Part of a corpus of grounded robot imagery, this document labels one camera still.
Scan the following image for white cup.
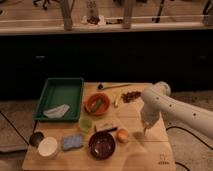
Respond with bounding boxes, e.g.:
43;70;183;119
38;137;58;158

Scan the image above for small pale utensil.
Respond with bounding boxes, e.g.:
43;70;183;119
114;95;121;108

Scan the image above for dark maroon bowl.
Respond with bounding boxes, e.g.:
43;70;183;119
88;132;116;160

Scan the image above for green small cup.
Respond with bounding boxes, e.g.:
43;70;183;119
79;117;92;133

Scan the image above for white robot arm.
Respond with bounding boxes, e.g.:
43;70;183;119
141;82;213;139

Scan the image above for dark small cup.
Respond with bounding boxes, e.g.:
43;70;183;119
29;132;44;147

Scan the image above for orange small cup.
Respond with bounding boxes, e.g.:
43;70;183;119
116;129;129;143

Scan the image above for knife with dark handle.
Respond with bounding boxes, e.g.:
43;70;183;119
95;124;118;132

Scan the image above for brown dried food pile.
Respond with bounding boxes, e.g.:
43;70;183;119
122;91;141;103

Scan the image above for dark ladle spoon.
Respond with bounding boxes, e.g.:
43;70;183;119
97;84;131;91

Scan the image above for green plastic tray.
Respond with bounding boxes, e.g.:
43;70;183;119
33;78;84;122

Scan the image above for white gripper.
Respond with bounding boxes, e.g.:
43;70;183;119
140;104;160;129

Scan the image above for blue sponge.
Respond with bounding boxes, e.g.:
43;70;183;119
61;134;83;151

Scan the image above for black cable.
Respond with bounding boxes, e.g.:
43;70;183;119
165;125;213;171

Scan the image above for white cloth in tray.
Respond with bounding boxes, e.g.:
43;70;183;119
43;104;70;118

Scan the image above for green item in bowl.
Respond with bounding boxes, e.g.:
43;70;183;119
91;99;102;112

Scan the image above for orange bowl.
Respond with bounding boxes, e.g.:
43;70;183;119
85;93;110;116

